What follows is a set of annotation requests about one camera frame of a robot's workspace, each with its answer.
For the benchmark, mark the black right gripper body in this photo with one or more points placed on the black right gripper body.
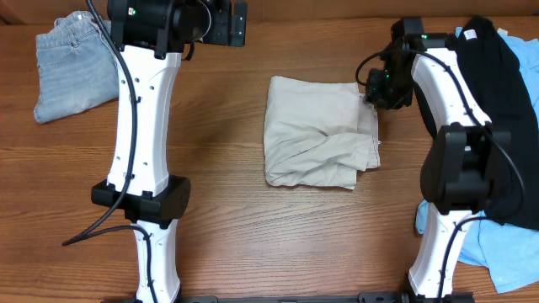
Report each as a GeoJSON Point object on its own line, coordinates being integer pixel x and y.
{"type": "Point", "coordinates": [392, 89]}

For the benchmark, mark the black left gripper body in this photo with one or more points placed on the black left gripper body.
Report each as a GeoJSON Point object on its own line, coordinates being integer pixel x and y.
{"type": "Point", "coordinates": [213, 24]}

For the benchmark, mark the beige khaki shorts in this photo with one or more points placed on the beige khaki shorts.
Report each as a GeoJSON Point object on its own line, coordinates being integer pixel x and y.
{"type": "Point", "coordinates": [318, 134]}

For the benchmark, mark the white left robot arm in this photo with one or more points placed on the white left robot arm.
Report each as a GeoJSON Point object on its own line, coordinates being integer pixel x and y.
{"type": "Point", "coordinates": [151, 39]}

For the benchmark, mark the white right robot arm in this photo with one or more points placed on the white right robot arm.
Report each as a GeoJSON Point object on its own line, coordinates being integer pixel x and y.
{"type": "Point", "coordinates": [467, 165]}

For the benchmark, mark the black garment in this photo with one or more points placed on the black garment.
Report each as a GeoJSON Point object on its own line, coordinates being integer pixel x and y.
{"type": "Point", "coordinates": [491, 72]}

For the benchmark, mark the folded light blue jeans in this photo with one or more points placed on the folded light blue jeans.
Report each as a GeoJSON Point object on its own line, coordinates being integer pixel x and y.
{"type": "Point", "coordinates": [77, 69]}

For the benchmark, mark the light blue t-shirt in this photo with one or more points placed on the light blue t-shirt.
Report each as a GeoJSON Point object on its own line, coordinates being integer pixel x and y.
{"type": "Point", "coordinates": [509, 252]}

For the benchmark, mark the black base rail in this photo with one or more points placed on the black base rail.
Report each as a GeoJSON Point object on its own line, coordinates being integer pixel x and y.
{"type": "Point", "coordinates": [295, 299]}

